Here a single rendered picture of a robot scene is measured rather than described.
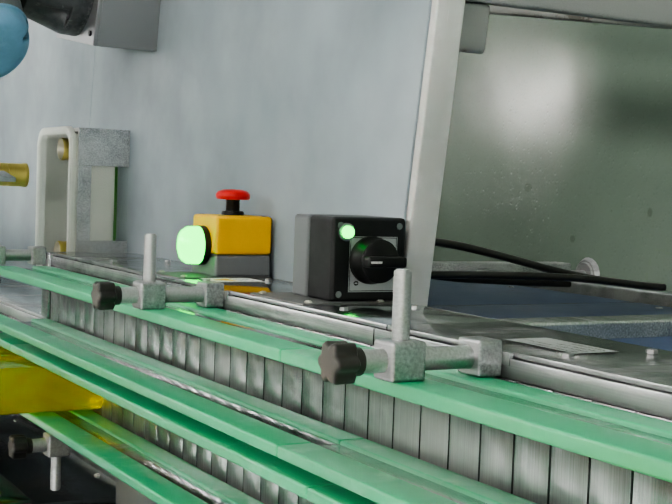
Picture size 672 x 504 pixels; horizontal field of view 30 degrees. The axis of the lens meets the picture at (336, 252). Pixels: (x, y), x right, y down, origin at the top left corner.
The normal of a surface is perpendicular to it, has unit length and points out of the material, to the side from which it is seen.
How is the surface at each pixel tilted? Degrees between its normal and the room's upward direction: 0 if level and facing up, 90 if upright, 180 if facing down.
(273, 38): 0
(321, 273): 0
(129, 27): 90
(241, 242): 90
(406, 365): 90
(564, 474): 0
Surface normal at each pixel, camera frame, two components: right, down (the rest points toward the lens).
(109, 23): 0.48, 0.21
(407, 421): -0.87, 0.00
